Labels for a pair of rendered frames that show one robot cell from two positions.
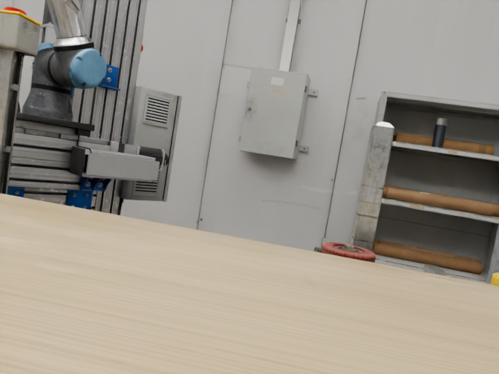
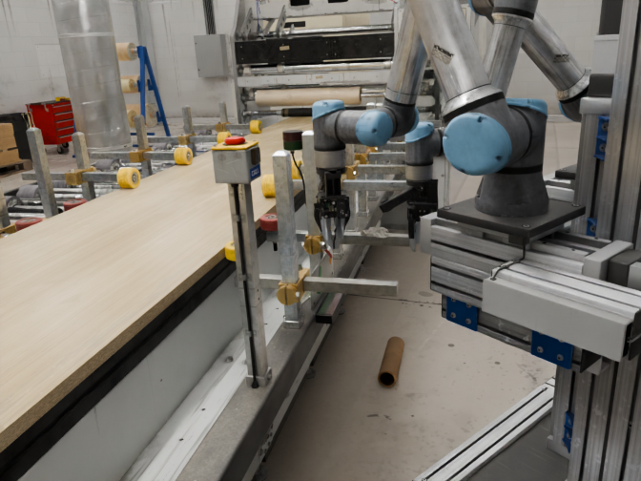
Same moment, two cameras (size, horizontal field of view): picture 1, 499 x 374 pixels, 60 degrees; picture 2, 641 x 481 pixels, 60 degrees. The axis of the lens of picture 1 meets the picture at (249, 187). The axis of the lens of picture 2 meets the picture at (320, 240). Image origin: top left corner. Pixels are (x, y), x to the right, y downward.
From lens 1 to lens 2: 133 cm
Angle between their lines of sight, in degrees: 97
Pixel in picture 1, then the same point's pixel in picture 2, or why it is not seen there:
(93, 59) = (466, 132)
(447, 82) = not seen: outside the picture
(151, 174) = (603, 344)
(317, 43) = not seen: outside the picture
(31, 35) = (233, 164)
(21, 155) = (456, 261)
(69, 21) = (441, 78)
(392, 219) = not seen: outside the picture
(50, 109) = (483, 200)
